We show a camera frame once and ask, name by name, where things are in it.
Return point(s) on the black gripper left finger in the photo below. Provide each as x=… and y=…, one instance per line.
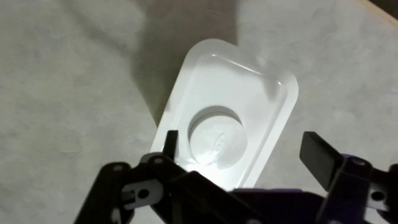
x=171, y=144

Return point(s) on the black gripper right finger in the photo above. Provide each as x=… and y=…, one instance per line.
x=320, y=157

